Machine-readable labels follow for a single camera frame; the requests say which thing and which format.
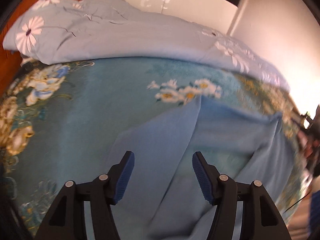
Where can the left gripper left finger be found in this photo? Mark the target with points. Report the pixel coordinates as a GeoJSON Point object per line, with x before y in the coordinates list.
{"type": "Point", "coordinates": [65, 218]}

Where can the light blue daisy quilt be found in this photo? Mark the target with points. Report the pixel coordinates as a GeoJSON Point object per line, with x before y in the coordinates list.
{"type": "Point", "coordinates": [98, 29]}

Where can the light blue fleece pants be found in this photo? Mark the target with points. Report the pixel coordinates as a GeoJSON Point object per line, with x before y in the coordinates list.
{"type": "Point", "coordinates": [163, 199]}

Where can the orange wooden headboard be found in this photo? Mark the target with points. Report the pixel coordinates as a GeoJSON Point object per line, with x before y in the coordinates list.
{"type": "Point", "coordinates": [21, 27]}

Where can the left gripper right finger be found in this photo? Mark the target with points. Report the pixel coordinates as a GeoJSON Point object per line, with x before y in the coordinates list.
{"type": "Point", "coordinates": [260, 219]}

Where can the teal floral bed blanket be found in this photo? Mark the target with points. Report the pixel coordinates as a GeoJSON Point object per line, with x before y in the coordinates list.
{"type": "Point", "coordinates": [64, 117]}

